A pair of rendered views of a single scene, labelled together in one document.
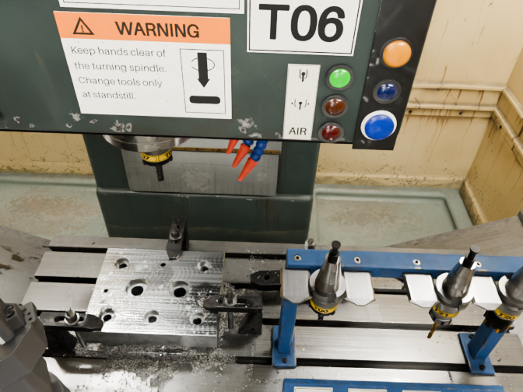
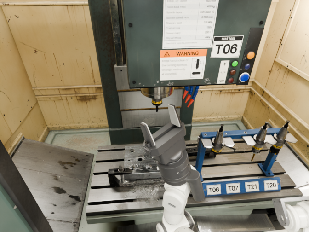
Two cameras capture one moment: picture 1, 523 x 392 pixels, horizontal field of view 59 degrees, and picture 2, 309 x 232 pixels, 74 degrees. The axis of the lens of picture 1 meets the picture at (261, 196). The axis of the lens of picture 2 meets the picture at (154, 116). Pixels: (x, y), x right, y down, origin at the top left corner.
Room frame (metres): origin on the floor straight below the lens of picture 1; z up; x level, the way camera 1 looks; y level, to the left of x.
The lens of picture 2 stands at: (-0.25, 0.26, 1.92)
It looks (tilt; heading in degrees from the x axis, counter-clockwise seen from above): 35 degrees down; 355
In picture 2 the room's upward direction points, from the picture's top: straight up
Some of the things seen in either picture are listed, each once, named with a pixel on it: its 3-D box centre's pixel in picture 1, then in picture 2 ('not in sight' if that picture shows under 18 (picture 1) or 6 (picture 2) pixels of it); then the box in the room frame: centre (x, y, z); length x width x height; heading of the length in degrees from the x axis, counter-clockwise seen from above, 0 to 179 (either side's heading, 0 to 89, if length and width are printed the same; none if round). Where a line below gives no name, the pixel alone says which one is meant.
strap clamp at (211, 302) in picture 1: (233, 309); not in sight; (0.58, 0.05, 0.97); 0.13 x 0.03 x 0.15; 90
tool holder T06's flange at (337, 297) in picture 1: (327, 287); (218, 142); (0.48, -0.12, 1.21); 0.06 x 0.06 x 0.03
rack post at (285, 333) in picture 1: (288, 311); (200, 158); (0.54, -0.07, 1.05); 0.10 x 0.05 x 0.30; 0
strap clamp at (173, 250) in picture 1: (177, 243); not in sight; (0.77, 0.21, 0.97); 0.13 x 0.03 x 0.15; 0
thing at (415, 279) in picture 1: (421, 290); (249, 141); (0.48, -0.29, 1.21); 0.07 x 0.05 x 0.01; 0
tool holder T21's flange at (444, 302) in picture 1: (452, 291); (259, 140); (0.49, -0.34, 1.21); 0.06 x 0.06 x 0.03
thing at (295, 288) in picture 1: (295, 285); (207, 143); (0.48, -0.07, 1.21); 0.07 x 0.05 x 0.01; 0
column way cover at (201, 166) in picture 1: (198, 121); (150, 98); (1.05, 0.18, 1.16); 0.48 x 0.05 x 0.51; 90
